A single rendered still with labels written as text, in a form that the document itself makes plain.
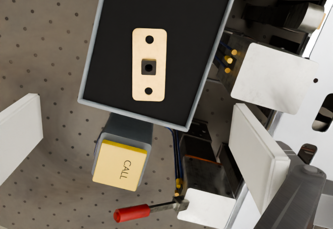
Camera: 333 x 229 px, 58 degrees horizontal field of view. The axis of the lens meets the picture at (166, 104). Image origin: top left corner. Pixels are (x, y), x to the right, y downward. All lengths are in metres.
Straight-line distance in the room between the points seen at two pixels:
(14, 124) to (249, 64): 0.32
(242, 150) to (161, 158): 0.76
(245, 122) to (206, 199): 0.40
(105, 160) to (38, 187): 0.66
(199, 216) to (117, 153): 0.24
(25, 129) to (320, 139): 0.54
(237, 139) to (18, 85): 0.80
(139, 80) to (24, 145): 0.20
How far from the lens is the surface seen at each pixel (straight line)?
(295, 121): 0.60
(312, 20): 0.44
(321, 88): 0.59
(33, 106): 0.19
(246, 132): 0.16
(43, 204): 1.08
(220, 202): 0.57
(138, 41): 0.34
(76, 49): 0.85
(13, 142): 0.17
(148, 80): 0.35
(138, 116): 0.36
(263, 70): 0.43
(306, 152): 0.96
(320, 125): 0.63
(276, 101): 0.44
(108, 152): 0.40
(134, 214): 0.49
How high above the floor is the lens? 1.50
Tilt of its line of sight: 71 degrees down
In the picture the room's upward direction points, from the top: 178 degrees clockwise
